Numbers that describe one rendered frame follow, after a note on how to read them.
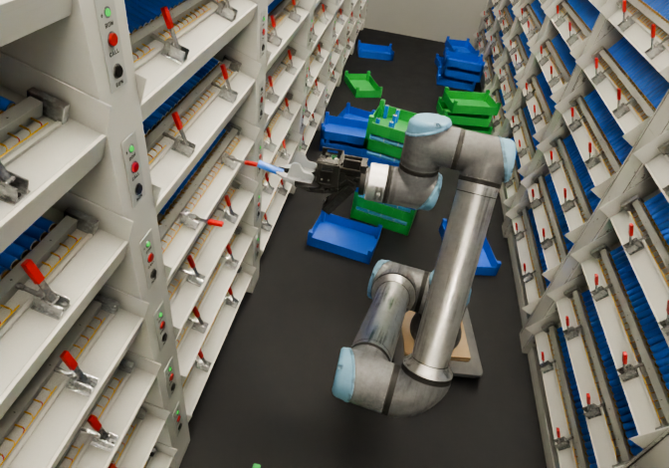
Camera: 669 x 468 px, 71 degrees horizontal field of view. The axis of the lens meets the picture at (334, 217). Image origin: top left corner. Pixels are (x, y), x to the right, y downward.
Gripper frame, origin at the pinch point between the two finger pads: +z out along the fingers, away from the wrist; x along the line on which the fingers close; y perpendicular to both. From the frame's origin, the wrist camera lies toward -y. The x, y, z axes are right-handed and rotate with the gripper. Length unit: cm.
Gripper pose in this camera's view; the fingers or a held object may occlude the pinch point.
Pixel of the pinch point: (283, 173)
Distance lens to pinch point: 114.4
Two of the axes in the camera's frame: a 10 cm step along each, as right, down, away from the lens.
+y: 0.9, -7.6, -6.5
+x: -1.7, 6.3, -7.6
